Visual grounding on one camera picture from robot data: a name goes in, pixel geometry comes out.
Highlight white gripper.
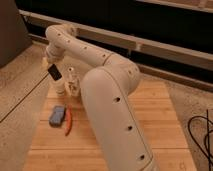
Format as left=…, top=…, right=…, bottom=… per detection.
left=42, top=46, right=80, bottom=97

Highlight black eraser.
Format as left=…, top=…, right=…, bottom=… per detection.
left=48, top=64, right=62, bottom=81

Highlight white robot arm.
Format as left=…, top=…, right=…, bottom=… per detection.
left=45, top=24, right=160, bottom=171

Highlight white ceramic cup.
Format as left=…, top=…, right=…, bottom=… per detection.
left=51, top=78, right=66, bottom=96

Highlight orange carrot toy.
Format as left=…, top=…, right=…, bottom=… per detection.
left=65, top=106, right=72, bottom=136

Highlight blue sponge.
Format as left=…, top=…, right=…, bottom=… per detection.
left=49, top=106, right=65, bottom=127

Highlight white wooden rail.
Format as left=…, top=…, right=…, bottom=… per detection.
left=19, top=10, right=213, bottom=71

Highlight black cable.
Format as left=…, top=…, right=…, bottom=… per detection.
left=187, top=109, right=213, bottom=171

